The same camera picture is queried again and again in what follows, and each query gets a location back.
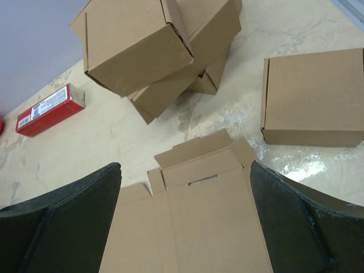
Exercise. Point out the red rectangular carton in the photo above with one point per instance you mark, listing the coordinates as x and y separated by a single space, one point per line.
48 112

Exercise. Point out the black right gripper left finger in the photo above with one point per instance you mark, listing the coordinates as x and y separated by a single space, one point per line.
64 230

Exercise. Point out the lone small cardboard box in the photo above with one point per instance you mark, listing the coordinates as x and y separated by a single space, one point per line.
313 99

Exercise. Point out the red apple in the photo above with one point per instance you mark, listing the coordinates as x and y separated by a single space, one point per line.
1 125

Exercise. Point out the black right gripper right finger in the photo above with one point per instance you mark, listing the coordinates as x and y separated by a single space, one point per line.
306 230

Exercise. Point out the top small cardboard box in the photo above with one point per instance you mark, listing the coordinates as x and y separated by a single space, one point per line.
128 45

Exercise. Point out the large stacked cardboard box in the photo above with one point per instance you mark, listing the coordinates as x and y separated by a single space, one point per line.
211 27

